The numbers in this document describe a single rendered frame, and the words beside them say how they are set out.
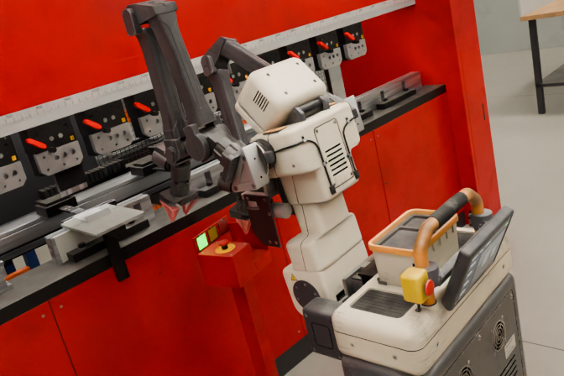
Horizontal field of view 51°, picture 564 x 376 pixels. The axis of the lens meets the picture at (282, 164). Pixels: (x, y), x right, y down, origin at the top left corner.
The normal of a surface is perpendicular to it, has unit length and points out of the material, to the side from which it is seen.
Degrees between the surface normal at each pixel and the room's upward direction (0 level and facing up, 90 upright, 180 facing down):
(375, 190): 90
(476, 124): 90
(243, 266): 90
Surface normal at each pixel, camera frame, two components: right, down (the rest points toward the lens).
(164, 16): 0.69, -0.13
